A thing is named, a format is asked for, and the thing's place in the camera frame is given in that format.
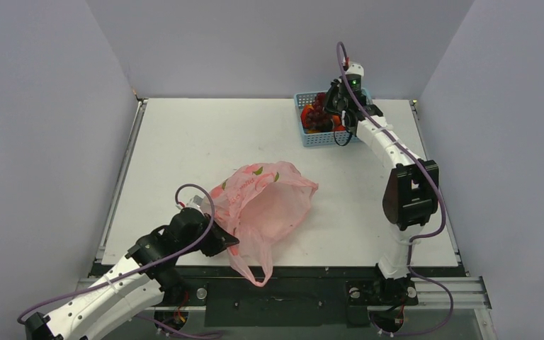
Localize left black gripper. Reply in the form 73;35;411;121
179;214;239;257

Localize red fake grapes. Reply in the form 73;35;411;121
305;93;334;134

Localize pink plastic bag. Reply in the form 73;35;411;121
200;161;319;288

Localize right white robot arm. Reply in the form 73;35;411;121
323;74;438;302

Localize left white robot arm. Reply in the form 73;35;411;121
23;208;239;339

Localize red fake mango slice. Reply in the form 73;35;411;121
300;104;313;130

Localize blue plastic basket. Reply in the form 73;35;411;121
293;91;349;147

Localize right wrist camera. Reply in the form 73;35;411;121
344;61;365;81

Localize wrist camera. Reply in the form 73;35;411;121
344;61;365;81
186;195;204;213

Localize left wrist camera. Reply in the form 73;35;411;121
186;195;204;213

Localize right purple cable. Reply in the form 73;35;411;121
336;41;455;338

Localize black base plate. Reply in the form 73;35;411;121
147;266;463;332

